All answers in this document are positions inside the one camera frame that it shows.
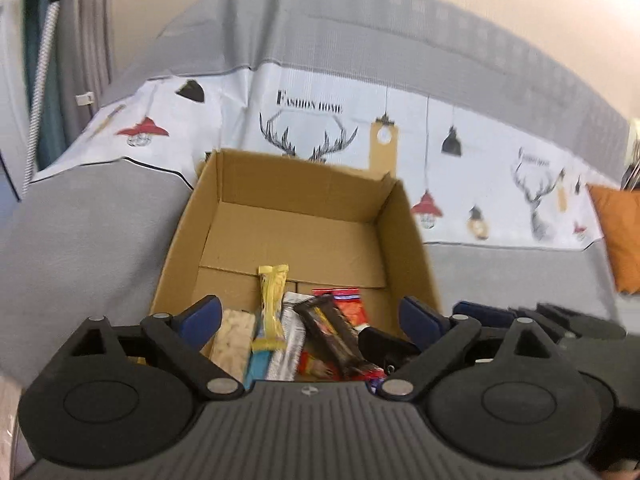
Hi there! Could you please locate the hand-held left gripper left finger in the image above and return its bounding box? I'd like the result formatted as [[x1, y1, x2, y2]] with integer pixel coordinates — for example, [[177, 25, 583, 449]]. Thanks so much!
[[57, 294, 246, 402]]

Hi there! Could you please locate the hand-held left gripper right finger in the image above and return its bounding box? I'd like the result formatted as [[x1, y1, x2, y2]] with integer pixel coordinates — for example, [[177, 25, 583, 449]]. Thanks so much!
[[375, 296, 563, 402]]

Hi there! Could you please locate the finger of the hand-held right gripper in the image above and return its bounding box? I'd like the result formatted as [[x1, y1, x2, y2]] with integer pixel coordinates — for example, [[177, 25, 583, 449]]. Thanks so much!
[[358, 327, 419, 369], [452, 300, 523, 329]]

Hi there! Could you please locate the beige cracker packet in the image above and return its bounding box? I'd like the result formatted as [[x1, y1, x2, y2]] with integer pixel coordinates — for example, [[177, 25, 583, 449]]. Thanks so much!
[[207, 308, 257, 383]]

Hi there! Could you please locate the red snack packet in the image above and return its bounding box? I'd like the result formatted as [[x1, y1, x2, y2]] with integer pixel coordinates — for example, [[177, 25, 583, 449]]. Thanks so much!
[[311, 287, 371, 333]]

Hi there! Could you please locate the black snack bar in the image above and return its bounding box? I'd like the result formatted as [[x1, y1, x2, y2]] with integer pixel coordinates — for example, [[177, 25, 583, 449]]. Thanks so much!
[[292, 294, 378, 368]]

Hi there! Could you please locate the small red candy wrapper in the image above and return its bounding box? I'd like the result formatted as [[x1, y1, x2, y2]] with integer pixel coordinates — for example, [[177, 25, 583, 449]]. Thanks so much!
[[297, 350, 346, 381]]

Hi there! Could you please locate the yellow snack packet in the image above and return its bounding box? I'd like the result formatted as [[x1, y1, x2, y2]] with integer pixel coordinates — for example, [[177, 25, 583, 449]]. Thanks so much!
[[250, 264, 290, 353]]

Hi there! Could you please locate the blue snack packet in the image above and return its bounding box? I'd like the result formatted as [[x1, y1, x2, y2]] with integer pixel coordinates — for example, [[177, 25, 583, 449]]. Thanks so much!
[[242, 310, 273, 391]]

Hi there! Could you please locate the silver snack packet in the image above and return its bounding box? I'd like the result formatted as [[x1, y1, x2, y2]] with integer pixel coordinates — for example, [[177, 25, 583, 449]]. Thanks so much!
[[265, 291, 308, 382]]

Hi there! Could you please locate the cardboard box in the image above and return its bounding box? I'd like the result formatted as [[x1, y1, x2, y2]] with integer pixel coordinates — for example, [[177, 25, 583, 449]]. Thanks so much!
[[150, 149, 443, 396]]

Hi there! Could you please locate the orange cushion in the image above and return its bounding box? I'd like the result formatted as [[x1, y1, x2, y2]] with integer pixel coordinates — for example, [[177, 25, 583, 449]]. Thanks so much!
[[586, 182, 640, 296]]

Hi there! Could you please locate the printed sofa cover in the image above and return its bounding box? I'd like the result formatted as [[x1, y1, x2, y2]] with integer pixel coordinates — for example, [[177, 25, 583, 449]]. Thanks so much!
[[30, 0, 631, 251]]

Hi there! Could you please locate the teal curtain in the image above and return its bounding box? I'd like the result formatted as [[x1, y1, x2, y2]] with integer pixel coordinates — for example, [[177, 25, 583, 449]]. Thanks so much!
[[22, 0, 68, 171]]

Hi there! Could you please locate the grey curtain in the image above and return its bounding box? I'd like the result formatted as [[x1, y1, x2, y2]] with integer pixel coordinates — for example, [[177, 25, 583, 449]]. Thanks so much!
[[55, 0, 117, 143]]

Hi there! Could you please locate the striped hose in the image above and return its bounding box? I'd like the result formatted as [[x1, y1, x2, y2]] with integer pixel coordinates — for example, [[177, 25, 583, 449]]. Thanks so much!
[[22, 0, 63, 187]]

